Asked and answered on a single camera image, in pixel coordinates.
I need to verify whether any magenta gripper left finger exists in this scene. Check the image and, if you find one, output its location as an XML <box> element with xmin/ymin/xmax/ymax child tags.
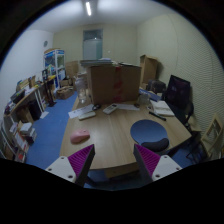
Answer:
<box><xmin>46</xmin><ymin>145</ymin><xmax>95</xmax><ymax>187</ymax></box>

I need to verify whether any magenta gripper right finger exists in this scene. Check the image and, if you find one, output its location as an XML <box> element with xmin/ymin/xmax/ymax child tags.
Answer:
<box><xmin>133</xmin><ymin>144</ymin><xmax>182</xmax><ymax>183</ymax></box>

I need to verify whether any pink computer mouse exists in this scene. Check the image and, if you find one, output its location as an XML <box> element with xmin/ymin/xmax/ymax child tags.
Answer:
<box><xmin>70</xmin><ymin>129</ymin><xmax>90</xmax><ymax>144</ymax></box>

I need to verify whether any blue mouse pad wrist rest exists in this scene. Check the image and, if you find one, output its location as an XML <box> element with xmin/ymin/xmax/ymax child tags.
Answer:
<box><xmin>130</xmin><ymin>119</ymin><xmax>169</xmax><ymax>152</ymax></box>

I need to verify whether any white paper sheet left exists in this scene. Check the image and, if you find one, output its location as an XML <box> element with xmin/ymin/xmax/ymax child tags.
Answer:
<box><xmin>68</xmin><ymin>104</ymin><xmax>94</xmax><ymax>119</ymax></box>

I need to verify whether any white paper sheet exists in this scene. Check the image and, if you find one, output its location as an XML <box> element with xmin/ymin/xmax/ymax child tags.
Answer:
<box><xmin>116</xmin><ymin>104</ymin><xmax>140</xmax><ymax>111</ymax></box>
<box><xmin>68</xmin><ymin>104</ymin><xmax>94</xmax><ymax>119</ymax></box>

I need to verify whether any black marker pen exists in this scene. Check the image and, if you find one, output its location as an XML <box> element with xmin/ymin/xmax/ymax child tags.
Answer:
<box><xmin>149</xmin><ymin>111</ymin><xmax>166</xmax><ymax>121</ymax></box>

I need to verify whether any white flat remote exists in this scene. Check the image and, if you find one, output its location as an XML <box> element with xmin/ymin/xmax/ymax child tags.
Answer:
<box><xmin>78</xmin><ymin>111</ymin><xmax>96</xmax><ymax>121</ymax></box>

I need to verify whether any open white notebook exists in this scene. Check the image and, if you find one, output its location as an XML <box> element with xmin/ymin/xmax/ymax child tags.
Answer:
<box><xmin>151</xmin><ymin>101</ymin><xmax>174</xmax><ymax>116</ymax></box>

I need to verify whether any small black object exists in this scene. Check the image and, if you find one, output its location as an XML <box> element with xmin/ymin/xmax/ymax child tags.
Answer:
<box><xmin>92</xmin><ymin>104</ymin><xmax>101</xmax><ymax>111</ymax></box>

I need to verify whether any wooden folding chair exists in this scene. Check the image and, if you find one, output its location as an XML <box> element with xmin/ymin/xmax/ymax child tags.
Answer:
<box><xmin>200</xmin><ymin>113</ymin><xmax>224</xmax><ymax>159</ymax></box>

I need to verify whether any white paper sheet right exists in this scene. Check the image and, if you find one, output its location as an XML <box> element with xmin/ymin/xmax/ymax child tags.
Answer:
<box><xmin>116</xmin><ymin>104</ymin><xmax>140</xmax><ymax>111</ymax></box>

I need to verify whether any white remote control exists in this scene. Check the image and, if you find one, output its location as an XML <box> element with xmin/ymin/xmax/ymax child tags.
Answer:
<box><xmin>103</xmin><ymin>104</ymin><xmax>118</xmax><ymax>115</ymax></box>

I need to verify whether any wooden side desk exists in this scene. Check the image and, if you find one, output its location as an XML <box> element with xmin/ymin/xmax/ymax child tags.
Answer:
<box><xmin>4</xmin><ymin>76</ymin><xmax>56</xmax><ymax>119</ymax></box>

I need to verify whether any black computer monitor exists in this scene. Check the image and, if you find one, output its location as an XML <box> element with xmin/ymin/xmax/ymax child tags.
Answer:
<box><xmin>165</xmin><ymin>75</ymin><xmax>190</xmax><ymax>109</ymax></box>

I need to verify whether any clear plastic water bottle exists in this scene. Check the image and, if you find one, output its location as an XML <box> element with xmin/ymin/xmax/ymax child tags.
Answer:
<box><xmin>75</xmin><ymin>77</ymin><xmax>87</xmax><ymax>103</ymax></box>

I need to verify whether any large cardboard box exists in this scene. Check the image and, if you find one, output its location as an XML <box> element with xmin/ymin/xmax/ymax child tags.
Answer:
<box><xmin>87</xmin><ymin>65</ymin><xmax>141</xmax><ymax>105</ymax></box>

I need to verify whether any tall cardboard box corner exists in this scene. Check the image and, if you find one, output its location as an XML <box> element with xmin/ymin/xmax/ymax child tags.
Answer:
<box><xmin>140</xmin><ymin>55</ymin><xmax>158</xmax><ymax>86</ymax></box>

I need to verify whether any glass display cabinet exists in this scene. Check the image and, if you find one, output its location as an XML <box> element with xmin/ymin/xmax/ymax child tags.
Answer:
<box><xmin>44</xmin><ymin>48</ymin><xmax>66</xmax><ymax>88</ymax></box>

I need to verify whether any white door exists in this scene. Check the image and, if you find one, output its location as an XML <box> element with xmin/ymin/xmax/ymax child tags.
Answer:
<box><xmin>83</xmin><ymin>29</ymin><xmax>103</xmax><ymax>60</ymax></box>

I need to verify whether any ceiling fluorescent light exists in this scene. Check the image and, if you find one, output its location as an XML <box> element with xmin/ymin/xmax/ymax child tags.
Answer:
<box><xmin>86</xmin><ymin>2</ymin><xmax>92</xmax><ymax>16</ymax></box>

